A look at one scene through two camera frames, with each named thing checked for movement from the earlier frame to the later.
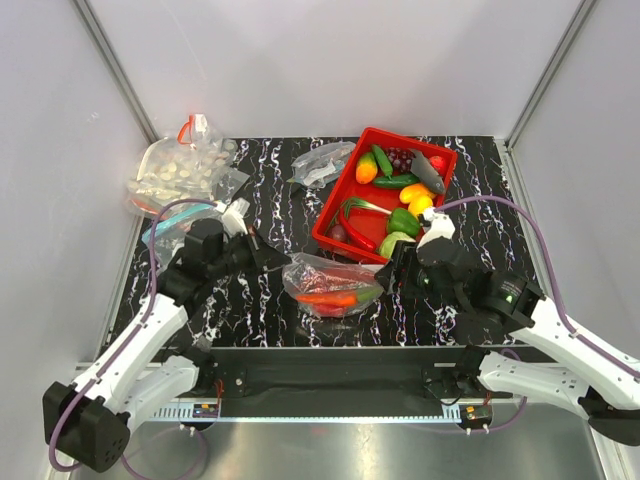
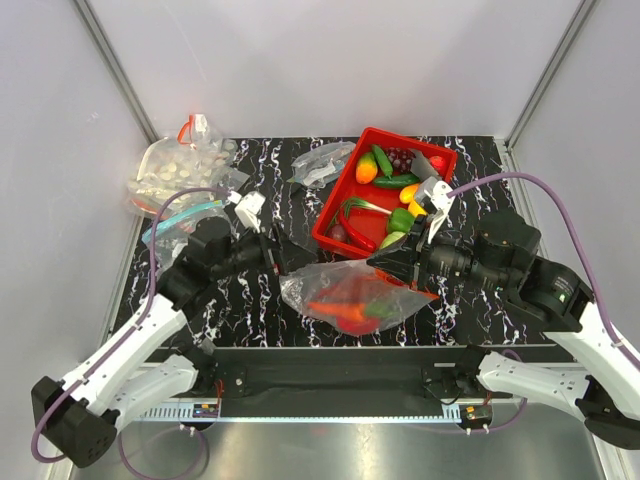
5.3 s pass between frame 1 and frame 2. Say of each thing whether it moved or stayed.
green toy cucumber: stayed
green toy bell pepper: stayed
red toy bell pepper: moved
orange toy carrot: moved
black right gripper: moved
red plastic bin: stayed
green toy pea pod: stayed
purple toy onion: stayed
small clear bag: stayed
